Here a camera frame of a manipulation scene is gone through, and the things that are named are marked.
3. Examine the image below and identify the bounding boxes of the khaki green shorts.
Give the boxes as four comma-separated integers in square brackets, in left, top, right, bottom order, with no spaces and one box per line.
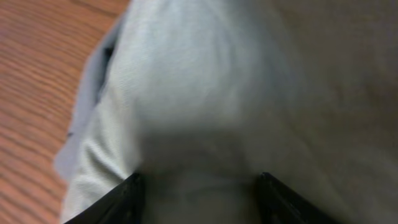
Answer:
[55,0,397,223]

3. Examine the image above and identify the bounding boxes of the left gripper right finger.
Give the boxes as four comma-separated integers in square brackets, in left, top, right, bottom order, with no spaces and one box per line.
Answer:
[255,172,340,224]

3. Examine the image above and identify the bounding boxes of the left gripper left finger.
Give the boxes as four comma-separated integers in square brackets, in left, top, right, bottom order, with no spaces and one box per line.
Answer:
[65,173,145,224]

